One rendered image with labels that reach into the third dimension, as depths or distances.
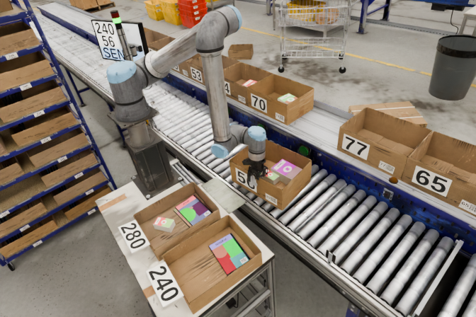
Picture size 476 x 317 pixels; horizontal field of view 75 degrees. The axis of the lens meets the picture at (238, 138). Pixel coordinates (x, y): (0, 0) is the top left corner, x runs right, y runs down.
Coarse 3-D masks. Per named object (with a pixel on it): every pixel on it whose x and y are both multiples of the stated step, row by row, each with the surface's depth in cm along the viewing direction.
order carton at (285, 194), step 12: (276, 144) 192; (240, 156) 191; (276, 156) 198; (288, 156) 189; (300, 156) 182; (240, 168) 179; (264, 180) 168; (300, 180) 175; (252, 192) 184; (264, 192) 174; (276, 192) 166; (288, 192) 168
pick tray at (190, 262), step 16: (224, 224) 162; (192, 240) 153; (208, 240) 160; (240, 240) 157; (176, 256) 151; (192, 256) 153; (208, 256) 152; (256, 256) 140; (176, 272) 147; (192, 272) 146; (208, 272) 145; (224, 272) 144; (240, 272) 138; (192, 288) 140; (208, 288) 139; (224, 288) 136; (192, 304) 127
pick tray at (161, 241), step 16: (176, 192) 178; (192, 192) 186; (144, 208) 169; (160, 208) 176; (144, 224) 172; (176, 224) 169; (208, 224) 164; (160, 240) 162; (176, 240) 154; (160, 256) 152
